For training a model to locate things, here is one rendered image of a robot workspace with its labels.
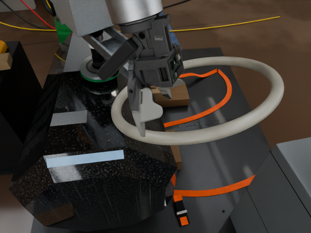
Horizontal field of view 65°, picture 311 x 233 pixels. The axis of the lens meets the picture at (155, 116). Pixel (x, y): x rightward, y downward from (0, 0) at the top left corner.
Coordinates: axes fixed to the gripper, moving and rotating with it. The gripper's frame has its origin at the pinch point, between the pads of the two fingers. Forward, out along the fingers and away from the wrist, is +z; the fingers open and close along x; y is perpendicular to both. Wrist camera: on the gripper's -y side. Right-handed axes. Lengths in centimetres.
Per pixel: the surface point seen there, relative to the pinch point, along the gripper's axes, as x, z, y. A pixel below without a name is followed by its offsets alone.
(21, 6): 234, -29, -314
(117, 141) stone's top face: 26, 31, -38
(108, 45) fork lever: 49, -4, -44
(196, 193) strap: 70, 112, -28
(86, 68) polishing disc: 55, 8, -67
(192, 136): 0.0, 4.8, 7.5
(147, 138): -1.4, 5.2, -2.7
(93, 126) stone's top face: 28, 25, -51
